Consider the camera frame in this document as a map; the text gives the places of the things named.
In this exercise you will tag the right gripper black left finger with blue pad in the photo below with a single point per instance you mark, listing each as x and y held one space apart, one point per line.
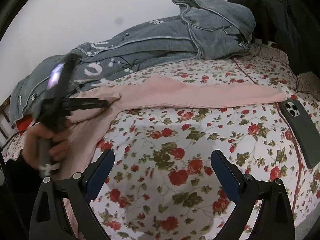
49 219

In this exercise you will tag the floral bed sheet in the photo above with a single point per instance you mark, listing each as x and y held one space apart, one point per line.
264 67

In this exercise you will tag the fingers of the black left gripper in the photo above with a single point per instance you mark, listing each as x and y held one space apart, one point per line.
75 104

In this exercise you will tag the pink ribbed garment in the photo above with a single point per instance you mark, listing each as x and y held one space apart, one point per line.
162 132

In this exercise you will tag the black clothing pile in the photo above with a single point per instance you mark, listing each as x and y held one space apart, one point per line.
290 27

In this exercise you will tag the white wooden bed frame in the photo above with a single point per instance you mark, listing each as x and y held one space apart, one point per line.
6 129

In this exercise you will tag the dark green cased smartphone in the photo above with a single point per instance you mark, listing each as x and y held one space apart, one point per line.
304 130

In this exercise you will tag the person's left hand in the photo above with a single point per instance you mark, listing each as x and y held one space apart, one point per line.
58 142

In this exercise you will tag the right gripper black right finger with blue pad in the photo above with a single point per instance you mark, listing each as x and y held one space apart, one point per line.
275 217

